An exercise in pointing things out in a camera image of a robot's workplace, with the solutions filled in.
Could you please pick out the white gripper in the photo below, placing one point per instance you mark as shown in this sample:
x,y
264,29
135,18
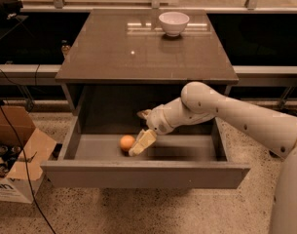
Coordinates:
x,y
157,121

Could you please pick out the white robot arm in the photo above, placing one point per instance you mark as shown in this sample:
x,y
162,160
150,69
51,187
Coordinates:
x,y
277,131

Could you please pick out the small glass bottle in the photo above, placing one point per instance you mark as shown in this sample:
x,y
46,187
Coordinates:
x,y
65,47

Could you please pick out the open cardboard box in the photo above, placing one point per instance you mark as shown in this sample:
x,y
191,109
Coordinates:
x,y
23,147

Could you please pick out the white ceramic bowl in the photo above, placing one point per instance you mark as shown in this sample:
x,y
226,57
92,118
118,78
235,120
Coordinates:
x,y
173,23

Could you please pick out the black bag on shelf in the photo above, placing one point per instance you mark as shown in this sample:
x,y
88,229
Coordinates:
x,y
9,9

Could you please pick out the grey counter cabinet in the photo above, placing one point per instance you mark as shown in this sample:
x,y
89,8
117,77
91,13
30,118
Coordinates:
x,y
124,46

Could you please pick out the grey low bench rail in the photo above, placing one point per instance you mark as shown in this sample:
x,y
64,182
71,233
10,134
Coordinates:
x,y
249,76

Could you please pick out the orange fruit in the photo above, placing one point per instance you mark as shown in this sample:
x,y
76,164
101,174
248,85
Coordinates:
x,y
126,142

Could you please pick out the open grey top drawer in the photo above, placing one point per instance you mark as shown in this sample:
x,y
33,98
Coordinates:
x,y
190,157

